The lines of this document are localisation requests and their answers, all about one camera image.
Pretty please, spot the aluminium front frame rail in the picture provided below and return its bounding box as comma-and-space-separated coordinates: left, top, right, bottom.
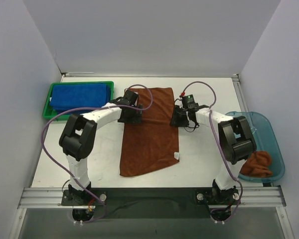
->
18, 187, 286, 209

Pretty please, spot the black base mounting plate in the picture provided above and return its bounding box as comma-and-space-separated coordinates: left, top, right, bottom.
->
72, 188, 240, 222

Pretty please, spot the aluminium back rail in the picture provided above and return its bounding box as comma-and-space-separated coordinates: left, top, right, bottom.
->
62, 72, 239, 79

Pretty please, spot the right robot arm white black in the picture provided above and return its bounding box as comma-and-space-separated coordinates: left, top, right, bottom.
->
170, 104, 257, 196

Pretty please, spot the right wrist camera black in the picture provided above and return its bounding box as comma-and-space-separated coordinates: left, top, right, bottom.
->
180, 92, 199, 110

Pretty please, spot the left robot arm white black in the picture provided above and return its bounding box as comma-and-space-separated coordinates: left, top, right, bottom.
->
59, 90, 143, 199

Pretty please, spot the rust orange towel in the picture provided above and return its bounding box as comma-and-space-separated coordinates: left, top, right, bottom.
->
120, 88, 179, 177
240, 151, 273, 178

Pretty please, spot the teal transparent plastic bin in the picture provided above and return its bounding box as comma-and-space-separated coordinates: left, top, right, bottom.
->
226, 111, 285, 183

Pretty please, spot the folded blue towel stack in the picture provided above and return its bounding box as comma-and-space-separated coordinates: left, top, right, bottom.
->
50, 83, 111, 112

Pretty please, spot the green plastic tray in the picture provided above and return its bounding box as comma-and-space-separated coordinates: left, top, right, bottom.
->
42, 81, 114, 120

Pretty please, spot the aluminium right side rail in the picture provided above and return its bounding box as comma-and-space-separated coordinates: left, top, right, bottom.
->
232, 74, 249, 112

